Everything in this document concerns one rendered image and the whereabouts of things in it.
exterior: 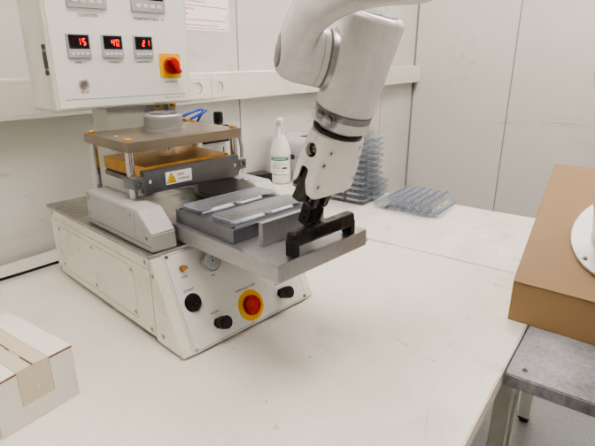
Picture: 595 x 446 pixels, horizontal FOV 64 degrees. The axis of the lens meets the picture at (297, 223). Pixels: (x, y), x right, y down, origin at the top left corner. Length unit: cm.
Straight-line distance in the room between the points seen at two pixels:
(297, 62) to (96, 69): 61
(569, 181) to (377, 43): 64
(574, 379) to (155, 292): 73
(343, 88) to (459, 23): 259
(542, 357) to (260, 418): 51
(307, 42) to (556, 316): 72
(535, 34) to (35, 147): 255
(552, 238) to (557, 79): 206
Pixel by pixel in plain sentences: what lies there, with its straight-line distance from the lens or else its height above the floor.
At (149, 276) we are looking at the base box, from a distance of 90.
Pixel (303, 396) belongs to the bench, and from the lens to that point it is 80.
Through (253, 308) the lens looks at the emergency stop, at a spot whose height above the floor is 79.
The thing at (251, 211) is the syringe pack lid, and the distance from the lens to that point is 84.
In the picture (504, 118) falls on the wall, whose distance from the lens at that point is 314.
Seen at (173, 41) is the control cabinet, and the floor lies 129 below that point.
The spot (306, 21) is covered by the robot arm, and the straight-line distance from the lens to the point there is 59.
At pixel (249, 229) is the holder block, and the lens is 80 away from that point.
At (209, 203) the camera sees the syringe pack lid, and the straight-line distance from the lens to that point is 89.
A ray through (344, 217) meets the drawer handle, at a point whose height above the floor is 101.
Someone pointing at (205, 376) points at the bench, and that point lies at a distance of 86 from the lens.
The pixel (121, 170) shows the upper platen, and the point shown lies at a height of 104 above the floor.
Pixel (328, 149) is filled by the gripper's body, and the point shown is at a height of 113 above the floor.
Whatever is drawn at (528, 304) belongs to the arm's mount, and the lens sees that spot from 106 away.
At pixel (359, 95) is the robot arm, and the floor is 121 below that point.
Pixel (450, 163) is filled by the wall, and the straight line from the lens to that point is 327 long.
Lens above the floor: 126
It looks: 19 degrees down
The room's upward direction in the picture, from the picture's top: straight up
